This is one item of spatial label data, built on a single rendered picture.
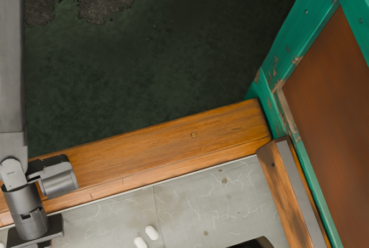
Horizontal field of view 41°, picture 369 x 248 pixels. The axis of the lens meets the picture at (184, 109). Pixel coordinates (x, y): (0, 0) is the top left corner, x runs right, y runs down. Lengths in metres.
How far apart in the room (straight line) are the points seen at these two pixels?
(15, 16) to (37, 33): 1.23
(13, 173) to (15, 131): 0.07
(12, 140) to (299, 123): 0.52
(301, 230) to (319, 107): 0.25
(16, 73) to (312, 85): 0.49
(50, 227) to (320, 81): 0.55
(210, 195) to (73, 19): 1.19
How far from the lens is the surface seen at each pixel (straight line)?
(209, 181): 1.06
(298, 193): 0.97
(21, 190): 0.91
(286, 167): 0.97
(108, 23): 2.03
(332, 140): 0.86
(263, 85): 1.06
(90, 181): 1.03
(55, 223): 0.98
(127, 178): 1.03
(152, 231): 1.02
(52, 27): 2.05
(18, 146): 0.87
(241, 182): 1.07
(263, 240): 0.73
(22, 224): 0.94
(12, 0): 0.81
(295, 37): 0.85
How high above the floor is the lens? 1.77
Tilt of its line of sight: 71 degrees down
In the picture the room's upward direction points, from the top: 12 degrees clockwise
